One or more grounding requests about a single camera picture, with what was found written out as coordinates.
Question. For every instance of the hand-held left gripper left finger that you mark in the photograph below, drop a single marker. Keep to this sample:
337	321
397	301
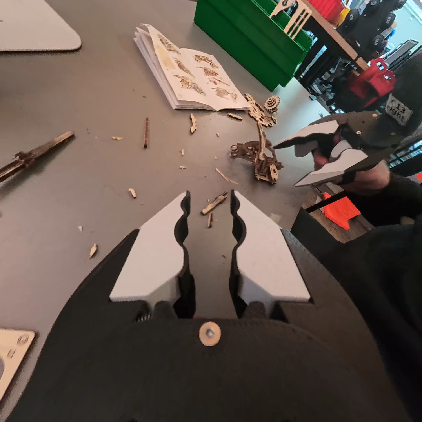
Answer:
148	263

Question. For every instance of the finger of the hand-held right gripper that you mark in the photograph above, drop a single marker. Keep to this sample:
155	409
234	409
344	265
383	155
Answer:
313	135
329	173

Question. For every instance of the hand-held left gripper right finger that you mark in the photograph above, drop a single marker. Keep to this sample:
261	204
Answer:
270	263

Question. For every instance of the wooden model frame assembly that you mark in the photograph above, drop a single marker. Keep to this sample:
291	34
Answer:
260	158

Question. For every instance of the dark wooden axle rod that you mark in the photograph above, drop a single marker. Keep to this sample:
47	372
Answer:
39	150

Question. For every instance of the person's right forearm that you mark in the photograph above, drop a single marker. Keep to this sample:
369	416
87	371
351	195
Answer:
395	204

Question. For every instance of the person's right hand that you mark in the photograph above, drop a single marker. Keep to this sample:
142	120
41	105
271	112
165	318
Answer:
369	183

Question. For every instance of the orange plastic object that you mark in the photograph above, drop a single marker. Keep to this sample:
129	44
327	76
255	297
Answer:
341	211

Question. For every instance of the red bag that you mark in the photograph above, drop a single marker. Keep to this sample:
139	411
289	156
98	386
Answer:
372	82

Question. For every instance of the scattered wood chips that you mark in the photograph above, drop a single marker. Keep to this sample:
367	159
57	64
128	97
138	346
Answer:
93	250

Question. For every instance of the broken wooden strip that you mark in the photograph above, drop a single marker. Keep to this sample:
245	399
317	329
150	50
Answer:
212	205

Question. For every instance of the black equipment pile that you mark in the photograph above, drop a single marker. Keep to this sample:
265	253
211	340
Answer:
372	23

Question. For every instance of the cut-out plywood sheet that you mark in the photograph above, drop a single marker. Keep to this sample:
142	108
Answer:
298	19

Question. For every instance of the green plastic bin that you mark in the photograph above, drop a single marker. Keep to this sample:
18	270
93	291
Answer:
250	36

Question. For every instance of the notched curved wooden trim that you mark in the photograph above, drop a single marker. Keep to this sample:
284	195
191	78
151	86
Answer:
193	123

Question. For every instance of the red storage bin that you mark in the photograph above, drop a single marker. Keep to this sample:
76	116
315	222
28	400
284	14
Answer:
326	8

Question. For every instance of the open instruction booklet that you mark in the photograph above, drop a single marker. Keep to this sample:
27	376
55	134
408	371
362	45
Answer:
194	79

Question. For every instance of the thin dark wooden stick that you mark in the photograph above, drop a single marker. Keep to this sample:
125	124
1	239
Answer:
146	132

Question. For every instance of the pale plate with screw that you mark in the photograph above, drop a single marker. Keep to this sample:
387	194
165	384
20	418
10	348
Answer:
13	349

